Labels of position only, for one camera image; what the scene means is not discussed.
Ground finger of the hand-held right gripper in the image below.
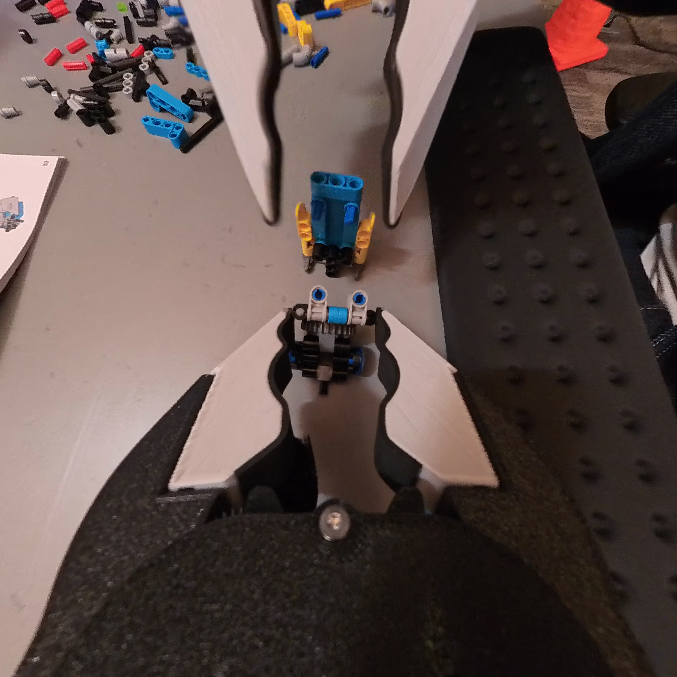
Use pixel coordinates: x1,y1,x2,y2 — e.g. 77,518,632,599
185,0,284,226
381,0,482,228

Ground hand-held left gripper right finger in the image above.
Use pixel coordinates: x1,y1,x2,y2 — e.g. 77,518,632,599
376,309,500,490

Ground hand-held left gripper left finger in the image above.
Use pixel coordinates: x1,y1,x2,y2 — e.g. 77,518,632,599
170,309,295,494

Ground black gear brick assembly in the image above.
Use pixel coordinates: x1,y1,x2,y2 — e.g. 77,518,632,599
291,286,373,394

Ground blue yellow brick assembly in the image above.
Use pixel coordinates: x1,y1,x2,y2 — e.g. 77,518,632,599
293,170,378,267

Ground grey desk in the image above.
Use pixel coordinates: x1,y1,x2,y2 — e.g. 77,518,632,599
0,0,487,677

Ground pile of small brick parts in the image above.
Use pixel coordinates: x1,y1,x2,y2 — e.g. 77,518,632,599
0,0,403,154

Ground black studded mat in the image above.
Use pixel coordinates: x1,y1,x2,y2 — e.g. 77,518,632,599
423,27,677,677

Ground person's denim jacket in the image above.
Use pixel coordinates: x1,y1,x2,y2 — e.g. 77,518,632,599
587,74,677,382

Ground building instruction booklet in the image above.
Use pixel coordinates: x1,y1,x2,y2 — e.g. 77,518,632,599
0,154,66,292

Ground person's white shirt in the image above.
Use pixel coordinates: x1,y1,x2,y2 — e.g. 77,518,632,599
644,205,677,323

